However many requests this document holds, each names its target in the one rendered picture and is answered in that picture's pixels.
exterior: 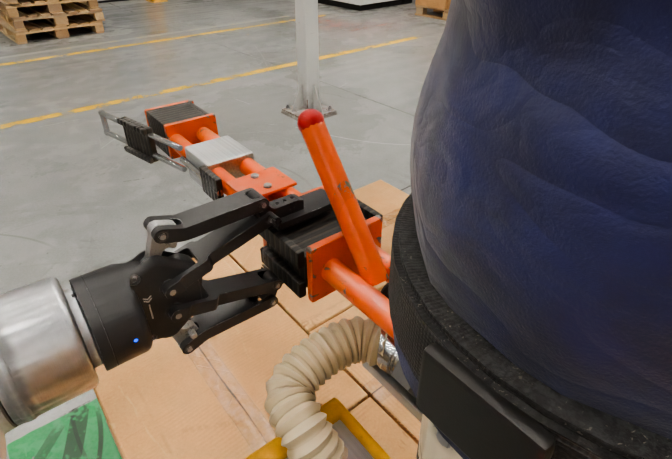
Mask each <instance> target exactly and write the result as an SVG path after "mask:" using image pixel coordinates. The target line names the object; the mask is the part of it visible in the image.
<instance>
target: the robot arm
mask: <svg viewBox="0 0 672 459"><path fill-rule="evenodd" d="M332 209H333V208H332V206H331V203H330V201H329V199H328V196H327V194H326V191H325V190H324V189H322V188H320V189H317V190H315V191H312V192H309V193H307V194H304V195H302V196H297V195H296V194H289V195H286V196H284V197H281V198H278V199H275V200H273V201H270V202H269V200H268V199H266V198H265V197H264V196H263V195H261V194H260V193H259V192H258V191H256V190H255V189H254V188H247V189H245V190H242V191H239V192H236V193H234V194H231V195H228V196H225V197H222V198H219V199H217V200H214V201H211V202H208V203H205V204H203V205H200V206H197V207H194V208H191V209H189V210H186V211H183V212H180V213H177V214H175V215H161V216H149V217H147V218H146V219H145V220H144V222H143V226H144V227H145V229H146V230H147V231H148V235H147V242H146V249H145V250H143V251H141V252H140V253H139V254H138V255H137V256H136V257H134V258H133V259H132V260H130V261H128V262H126V263H119V264H110V265H107V266H104V267H102V268H99V269H96V270H94V271H91V272H88V273H86V274H83V275H80V276H78V277H75V278H72V279H70V280H69V282H70V285H71V288H68V289H66V290H62V288H61V285H60V283H59V281H58V280H57V278H54V277H48V278H45V279H43V280H40V281H37V282H34V283H32V284H29V285H26V286H23V287H21V288H18V289H15V290H12V291H10V292H7V293H4V294H1V295H0V459H7V455H6V439H5V434H6V433H7V432H9V431H11V430H13V429H14V428H16V427H18V426H19V425H22V424H24V423H29V422H31V421H33V420H34V419H36V418H37V417H38V416H40V415H42V414H44V413H46V412H48V411H50V410H52V409H54V408H56V407H58V406H60V405H62V404H64V403H66V402H68V401H70V400H72V399H74V398H76V397H78V396H80V395H82V394H84V393H86V392H88V391H90V390H92V389H94V388H95V387H96V386H97V385H98V383H99V378H98V375H97V372H96V370H95V368H96V367H99V366H101V365H102V364H103V365H104V367H105V369H106V371H109V370H111V369H113V368H115V367H117V366H119V365H121V364H123V363H125V362H127V361H129V360H131V359H133V358H135V357H137V356H139V355H141V354H143V353H146V352H148V351H149V350H150V349H151V347H152V344H153V341H154V340H157V339H161V338H169V337H172V338H173V339H174V340H175V341H176V342H177V344H178V346H179V347H180V349H181V350H182V352H183V353H184V354H190V353H192V352H193V351H194V350H195V349H197V348H198V347H199V346H200V345H202V344H203V343H204V342H205V341H207V340H208V339H210V338H212V337H214V336H216V335H218V334H220V333H222V332H224V331H226V330H228V329H230V328H232V327H234V326H236V325H238V324H240V323H242V322H244V321H246V320H248V319H250V318H252V317H254V316H256V315H258V314H260V313H262V312H264V311H266V310H268V309H270V308H272V307H274V306H275V305H276V304H277V302H278V298H277V297H276V294H277V290H279V289H280V288H281V287H282V284H283V282H282V281H281V280H280V279H279V278H278V277H277V276H276V275H275V274H274V273H273V272H272V271H271V270H270V269H269V268H268V267H267V266H266V265H264V264H262V266H263V267H262V266H261V269H258V270H253V271H249V272H244V273H239V274H235V275H230V276H226V277H221V278H216V279H212V280H204V279H202V277H203V276H205V275H206V274H208V273H209V272H210V271H212V269H213V265H214V264H215V263H217V262H218V261H220V260H221V259H223V258H224V257H226V256H227V255H229V254H230V253H232V252H233V251H235V250H236V249H238V248H239V247H241V246H242V245H244V244H245V243H247V242H248V241H250V240H251V239H253V238H254V237H256V236H257V235H259V234H260V233H262V232H263V231H264V230H266V229H268V228H269V227H271V226H273V227H274V228H275V229H277V230H278V231H282V230H284V229H287V228H289V227H291V226H294V225H296V224H299V223H301V222H303V221H306V220H308V219H311V218H313V217H315V216H318V215H320V214H322V213H325V212H327V211H330V210H332ZM211 231H212V232H211ZM208 232H211V233H209V234H207V235H206V236H204V237H203V238H201V239H200V240H198V241H191V242H188V243H187V244H185V245H183V246H182V247H180V248H179V249H177V250H175V251H174V252H169V251H164V250H165V249H166V248H168V247H171V248H175V247H176V246H177V242H183V241H187V240H190V239H193V238H196V237H198V236H201V235H203V234H206V233H208ZM192 258H195V260H196V261H197V263H195V261H194V260H193V259H192ZM258 298H261V300H260V301H259V300H258ZM192 316H193V317H192Z"/></svg>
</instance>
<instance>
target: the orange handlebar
mask: <svg viewBox="0 0 672 459"><path fill-rule="evenodd" d="M196 137H197V139H198V140H199V141H201V142H204V141H208V140H212V139H215V138H219V137H220V136H218V135H217V134H216V133H214V132H213V131H211V130H210V129H208V128H207V127H201V128H200V129H198V131H197V133H196ZM169 140H171V141H173V142H175V143H178V144H180V145H182V146H183V150H182V151H178V150H176V149H174V148H172V149H173V150H175V151H176V152H177V153H178V154H179V155H180V156H184V157H186V153H185V147H186V146H190V145H193V144H192V143H190V142H189V141H188V140H186V139H185V138H184V137H183V136H181V135H180V134H174V135H172V136H171V137H170V138H169ZM240 171H241V172H242V173H243V174H244V175H245V176H243V177H240V178H237V179H236V178H235V177H233V176H232V175H231V174H230V173H228V172H227V171H226V170H225V169H223V168H221V167H217V168H215V169H213V170H212V172H213V173H215V174H216V175H217V176H218V177H220V178H221V180H222V187H223V191H224V194H226V195H227V196H228V195H231V194H234V193H236V192H239V191H242V190H245V189H247V188H254V189H255V190H256V191H258V192H259V193H260V194H261V195H263V196H264V197H265V198H266V199H268V200H269V202H270V201H273V200H275V199H278V198H281V197H284V196H286V195H289V194H296V195H299V194H301V192H299V191H298V190H296V189H295V188H293V187H292V186H295V185H297V182H296V181H294V180H293V179H291V178H290V177H288V176H287V175H285V174H284V173H282V172H281V171H279V170H278V169H276V168H275V167H270V168H267V169H266V168H265V167H263V166H262V165H260V164H259V163H257V162H256V161H254V160H253V159H252V158H246V159H244V160H243V161H242V162H241V164H240ZM376 247H377V250H378V252H379V254H380V257H381V259H382V262H383V264H384V266H385V269H386V271H387V274H388V276H389V275H390V261H391V255H390V254H388V253H387V252H385V251H384V250H383V249H381V248H380V247H378V246H377V245H376ZM321 276H322V278H323V279H324V280H325V281H326V282H328V283H329V284H330V285H331V286H332V287H333V288H335V289H336V290H337V291H338V292H339V293H340V294H342V295H343V296H344V297H345V298H346V299H347V300H349V301H350V302H351V303H352V304H353V305H354V306H355V307H357V308H358V309H359V310H360V311H361V312H362V313H364V314H365V315H366V316H367V317H368V318H369V319H371V320H372V321H373V322H374V323H375V324H376V325H378V326H379V327H380V328H381V329H382V330H383V331H384V332H386V333H387V334H388V335H389V336H390V337H391V338H393V339H394V335H393V325H392V321H391V318H390V308H389V299H388V298H387V297H386V296H385V295H383V294H382V293H381V292H379V291H378V290H377V289H376V288H374V287H373V286H372V285H371V284H369V283H368V282H367V281H365V280H364V279H363V278H362V277H360V276H359V275H358V274H357V273H355V272H354V271H353V270H352V269H350V268H349V267H348V266H346V265H345V264H344V263H343V262H341V261H340V260H339V259H338V258H333V259H331V260H329V261H328V262H327V263H325V265H324V266H323V268H322V271H321Z"/></svg>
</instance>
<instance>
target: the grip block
mask: <svg viewBox="0 0 672 459"><path fill-rule="evenodd" d="M320 188H322V189H324V186H323V185H322V186H320V187H317V188H314V189H312V190H309V191H306V192H304V193H301V194H299V195H297V196H302V195H304V194H307V193H309V192H312V191H315V190H317V189H320ZM324 190H325V189H324ZM356 199H357V198H356ZM357 201H358V204H359V206H360V208H361V211H362V213H363V216H364V218H365V221H366V223H367V225H368V228H369V230H370V233H371V235H372V237H373V240H374V242H375V245H377V246H378V247H380V248H381V238H382V222H383V215H382V214H381V213H379V212H378V211H376V210H374V209H373V208H371V207H370V206H368V205H366V204H365V203H363V202H362V201H360V200H358V199H357ZM259 235H260V236H261V237H262V238H263V245H264V246H263V247H261V248H260V252H261V261H262V262H263V263H264V264H265V265H266V266H267V267H268V268H269V269H270V270H271V271H272V272H273V273H274V274H275V275H276V276H277V277H278V278H279V279H280V280H281V281H282V282H283V283H284V284H285V285H286V286H287V287H288V288H290V289H291V290H292V291H293V292H294V293H295V294H296V295H297V296H298V297H299V298H302V297H304V296H306V287H307V288H308V298H309V300H310V301H311V302H316V301H317V300H319V299H321V298H323V297H325V296H327V295H329V294H331V293H332V292H334V291H336V289H335V288H333V287H332V286H331V285H330V284H329V283H328V282H326V281H325V280H324V279H323V278H322V276H321V271H322V268H323V266H324V265H325V263H327V262H328V261H329V260H331V259H333V258H338V259H339V260H340V261H341V262H343V263H344V264H345V265H346V266H348V267H349V268H350V269H352V270H353V271H354V272H355V273H357V274H358V275H359V276H360V273H359V271H358V269H357V266H356V264H355V261H354V259H353V257H352V254H351V252H350V249H349V247H348V244H347V242H346V240H345V237H344V235H343V232H342V230H341V228H340V225H339V223H338V220H337V218H336V215H335V213H334V211H333V209H332V210H330V211H327V212H325V213H322V214H320V215H318V216H315V217H313V218H311V219H308V220H306V221H303V222H301V223H299V224H296V225H294V226H291V227H289V228H287V229H284V230H282V231H278V230H277V229H275V228H274V227H273V226H271V227H269V228H268V229H266V230H264V231H263V232H262V233H260V234H259ZM360 277H361V276H360Z"/></svg>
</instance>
